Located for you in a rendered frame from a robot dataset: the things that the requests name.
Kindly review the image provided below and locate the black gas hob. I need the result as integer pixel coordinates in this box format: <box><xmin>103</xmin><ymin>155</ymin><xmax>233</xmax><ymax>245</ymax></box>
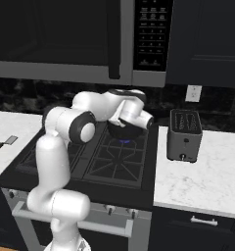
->
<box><xmin>0</xmin><ymin>121</ymin><xmax>160</xmax><ymax>211</ymax></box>

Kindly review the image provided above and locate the grey toaster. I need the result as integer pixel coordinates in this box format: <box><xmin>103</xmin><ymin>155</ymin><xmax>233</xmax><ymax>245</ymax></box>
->
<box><xmin>165</xmin><ymin>108</ymin><xmax>204</xmax><ymax>164</ymax></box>

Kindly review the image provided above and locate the silver oven door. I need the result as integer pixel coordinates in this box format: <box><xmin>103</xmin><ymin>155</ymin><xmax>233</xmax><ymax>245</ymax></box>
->
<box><xmin>1</xmin><ymin>187</ymin><xmax>154</xmax><ymax>251</ymax></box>

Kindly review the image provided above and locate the silver drawer handle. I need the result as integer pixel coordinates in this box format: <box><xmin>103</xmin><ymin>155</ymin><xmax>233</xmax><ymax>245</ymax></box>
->
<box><xmin>190</xmin><ymin>215</ymin><xmax>219</xmax><ymax>227</ymax></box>

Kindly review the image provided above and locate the spatula with dark handle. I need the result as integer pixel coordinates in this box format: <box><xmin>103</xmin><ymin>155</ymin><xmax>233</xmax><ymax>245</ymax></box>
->
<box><xmin>0</xmin><ymin>134</ymin><xmax>19</xmax><ymax>157</ymax></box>

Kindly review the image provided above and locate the dark upper cupboard door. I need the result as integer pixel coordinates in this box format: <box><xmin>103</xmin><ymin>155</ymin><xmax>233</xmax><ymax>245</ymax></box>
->
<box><xmin>165</xmin><ymin>0</ymin><xmax>235</xmax><ymax>89</ymax></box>

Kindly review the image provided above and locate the white wall socket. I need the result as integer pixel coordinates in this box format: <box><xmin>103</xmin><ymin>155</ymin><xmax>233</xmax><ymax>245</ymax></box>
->
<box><xmin>184</xmin><ymin>84</ymin><xmax>203</xmax><ymax>103</ymax></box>

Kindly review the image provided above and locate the dark drawer front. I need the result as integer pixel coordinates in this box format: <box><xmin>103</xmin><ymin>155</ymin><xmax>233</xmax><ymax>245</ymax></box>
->
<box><xmin>148</xmin><ymin>206</ymin><xmax>235</xmax><ymax>251</ymax></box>

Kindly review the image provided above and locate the dark lower cupboard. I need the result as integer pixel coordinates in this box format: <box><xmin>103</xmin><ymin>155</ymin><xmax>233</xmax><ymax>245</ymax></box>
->
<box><xmin>0</xmin><ymin>181</ymin><xmax>28</xmax><ymax>251</ymax></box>

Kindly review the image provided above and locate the black microwave door handle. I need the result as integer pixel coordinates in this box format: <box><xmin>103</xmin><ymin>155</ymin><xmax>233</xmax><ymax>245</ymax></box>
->
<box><xmin>108</xmin><ymin>0</ymin><xmax>121</xmax><ymax>80</ymax></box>

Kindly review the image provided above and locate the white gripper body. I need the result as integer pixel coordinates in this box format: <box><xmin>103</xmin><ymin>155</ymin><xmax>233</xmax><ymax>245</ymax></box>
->
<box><xmin>114</xmin><ymin>117</ymin><xmax>127</xmax><ymax>128</ymax></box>

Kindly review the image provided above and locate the silver and black microwave oven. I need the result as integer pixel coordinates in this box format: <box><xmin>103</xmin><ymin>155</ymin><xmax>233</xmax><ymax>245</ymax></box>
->
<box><xmin>0</xmin><ymin>0</ymin><xmax>174</xmax><ymax>89</ymax></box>

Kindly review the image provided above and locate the silver oven door handle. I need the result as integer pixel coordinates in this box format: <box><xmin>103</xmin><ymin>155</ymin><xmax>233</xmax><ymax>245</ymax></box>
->
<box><xmin>12</xmin><ymin>201</ymin><xmax>134</xmax><ymax>238</ymax></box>

